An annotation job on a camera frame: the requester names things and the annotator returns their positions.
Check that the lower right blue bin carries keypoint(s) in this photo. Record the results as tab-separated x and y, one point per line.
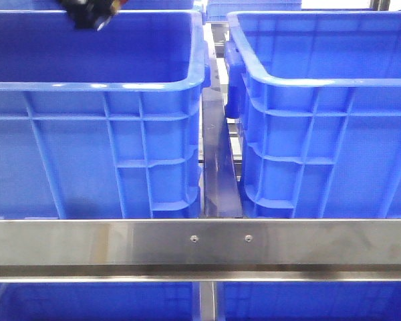
309	301

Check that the blue source bin with buttons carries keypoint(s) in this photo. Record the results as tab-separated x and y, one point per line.
101	124

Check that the steel shelf divider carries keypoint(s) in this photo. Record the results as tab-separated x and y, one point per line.
221	195

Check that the blue target bin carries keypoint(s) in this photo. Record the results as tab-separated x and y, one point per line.
317	97

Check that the push button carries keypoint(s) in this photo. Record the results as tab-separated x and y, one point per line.
91	14

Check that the steel shelf front rail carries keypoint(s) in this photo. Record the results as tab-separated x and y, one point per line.
184	250

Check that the lower left blue bin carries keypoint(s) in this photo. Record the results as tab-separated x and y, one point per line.
100	301

